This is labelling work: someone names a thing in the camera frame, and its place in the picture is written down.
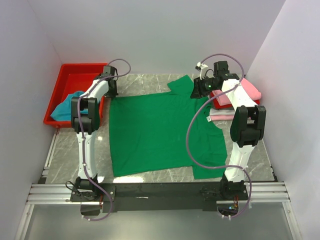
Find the folded red t shirt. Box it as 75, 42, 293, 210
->
211, 94, 261, 111

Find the blue t shirt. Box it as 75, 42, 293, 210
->
50, 91, 84, 122

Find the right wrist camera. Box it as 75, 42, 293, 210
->
195, 62, 208, 79

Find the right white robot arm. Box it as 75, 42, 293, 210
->
190, 61, 267, 200

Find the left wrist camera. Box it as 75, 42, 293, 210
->
102, 65, 118, 76

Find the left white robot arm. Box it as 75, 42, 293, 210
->
71, 65, 118, 201

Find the folded light pink t shirt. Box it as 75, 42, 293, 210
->
210, 115, 234, 121

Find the folded white t shirt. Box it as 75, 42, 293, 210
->
209, 108, 235, 116

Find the aluminium frame rail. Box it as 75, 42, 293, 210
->
14, 129, 301, 240

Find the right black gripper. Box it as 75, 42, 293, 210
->
190, 75, 219, 99

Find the black base beam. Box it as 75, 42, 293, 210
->
70, 181, 249, 216

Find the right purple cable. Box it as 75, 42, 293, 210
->
185, 52, 252, 220

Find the red plastic bin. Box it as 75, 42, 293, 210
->
43, 63, 106, 129

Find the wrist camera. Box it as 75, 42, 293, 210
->
102, 65, 118, 76
195, 62, 208, 79

